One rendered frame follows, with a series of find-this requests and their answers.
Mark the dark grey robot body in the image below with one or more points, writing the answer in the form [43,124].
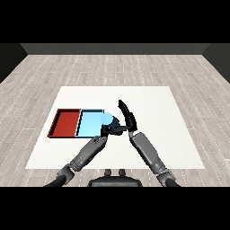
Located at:
[115,181]

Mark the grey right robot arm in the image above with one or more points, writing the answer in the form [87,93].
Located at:
[148,152]

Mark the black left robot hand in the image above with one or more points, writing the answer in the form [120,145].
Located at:
[115,130]

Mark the red shallow open box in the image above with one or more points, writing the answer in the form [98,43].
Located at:
[65,122]

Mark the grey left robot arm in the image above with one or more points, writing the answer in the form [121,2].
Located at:
[90,151]

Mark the light blue shallow open box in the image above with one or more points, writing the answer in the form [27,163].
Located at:
[89,122]

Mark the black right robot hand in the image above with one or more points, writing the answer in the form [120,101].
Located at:
[128,115]

